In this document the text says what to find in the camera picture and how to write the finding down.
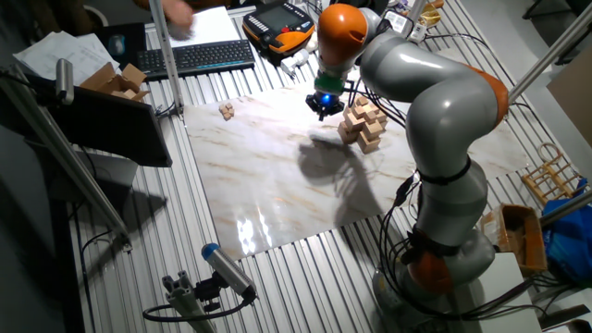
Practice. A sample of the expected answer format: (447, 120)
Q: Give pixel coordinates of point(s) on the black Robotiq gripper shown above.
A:
(325, 102)

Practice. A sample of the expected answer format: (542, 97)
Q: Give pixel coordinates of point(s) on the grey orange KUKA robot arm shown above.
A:
(444, 106)

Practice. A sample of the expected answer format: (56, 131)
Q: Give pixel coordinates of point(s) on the person's right hand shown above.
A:
(178, 13)

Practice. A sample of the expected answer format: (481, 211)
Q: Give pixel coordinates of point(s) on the large wooden cube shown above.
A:
(347, 133)
(383, 119)
(354, 121)
(373, 130)
(368, 144)

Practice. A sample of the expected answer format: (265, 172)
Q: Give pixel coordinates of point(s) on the white power adapter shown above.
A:
(296, 60)

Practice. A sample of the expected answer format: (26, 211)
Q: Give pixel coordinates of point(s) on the white egg-shaped object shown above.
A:
(312, 42)

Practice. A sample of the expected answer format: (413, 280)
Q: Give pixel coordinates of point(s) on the white marble pattern mat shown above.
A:
(277, 194)

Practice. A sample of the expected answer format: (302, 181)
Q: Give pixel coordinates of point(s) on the orange black teach pendant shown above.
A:
(277, 23)

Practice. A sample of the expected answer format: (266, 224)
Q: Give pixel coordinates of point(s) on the white button control box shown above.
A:
(395, 20)

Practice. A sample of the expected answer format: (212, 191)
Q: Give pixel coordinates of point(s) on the blank white paper pad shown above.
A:
(213, 28)

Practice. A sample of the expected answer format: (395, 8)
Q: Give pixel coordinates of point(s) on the black computer keyboard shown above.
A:
(194, 57)

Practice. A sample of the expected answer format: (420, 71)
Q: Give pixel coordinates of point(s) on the small yellow shiny object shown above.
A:
(429, 15)

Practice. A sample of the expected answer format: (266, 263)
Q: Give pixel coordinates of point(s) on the black mouse pad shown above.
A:
(134, 41)

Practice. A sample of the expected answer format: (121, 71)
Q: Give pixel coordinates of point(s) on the grey computer mouse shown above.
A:
(117, 45)

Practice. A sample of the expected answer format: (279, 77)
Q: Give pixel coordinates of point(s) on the black monitor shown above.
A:
(106, 129)

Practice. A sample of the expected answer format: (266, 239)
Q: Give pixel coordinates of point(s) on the open cardboard box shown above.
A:
(106, 81)

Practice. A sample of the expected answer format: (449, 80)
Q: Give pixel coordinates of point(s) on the white printed paper sheet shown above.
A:
(104, 53)
(55, 55)

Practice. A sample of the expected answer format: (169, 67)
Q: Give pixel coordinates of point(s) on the wooden rack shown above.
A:
(550, 175)

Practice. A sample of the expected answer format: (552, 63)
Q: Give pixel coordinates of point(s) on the short aluminium profile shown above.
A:
(185, 300)

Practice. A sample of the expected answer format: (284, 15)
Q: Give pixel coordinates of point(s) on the brown cardboard box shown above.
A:
(522, 240)

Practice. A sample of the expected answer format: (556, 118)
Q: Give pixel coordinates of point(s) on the brown cardboard panel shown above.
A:
(573, 97)

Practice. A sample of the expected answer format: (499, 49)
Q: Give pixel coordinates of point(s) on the blue bag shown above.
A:
(571, 240)

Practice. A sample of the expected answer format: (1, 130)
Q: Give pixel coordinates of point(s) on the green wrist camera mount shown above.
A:
(329, 84)

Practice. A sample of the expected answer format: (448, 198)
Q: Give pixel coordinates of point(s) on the aluminium frame post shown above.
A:
(569, 208)
(92, 196)
(550, 53)
(165, 55)

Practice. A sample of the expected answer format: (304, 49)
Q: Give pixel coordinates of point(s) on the silver camera with blue end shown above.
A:
(229, 270)

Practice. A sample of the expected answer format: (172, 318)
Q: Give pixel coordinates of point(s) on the black camera bracket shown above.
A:
(208, 291)

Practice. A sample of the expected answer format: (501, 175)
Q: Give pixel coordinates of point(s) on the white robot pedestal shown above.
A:
(504, 296)

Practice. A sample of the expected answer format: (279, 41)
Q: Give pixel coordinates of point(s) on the silver cylindrical camera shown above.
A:
(65, 81)

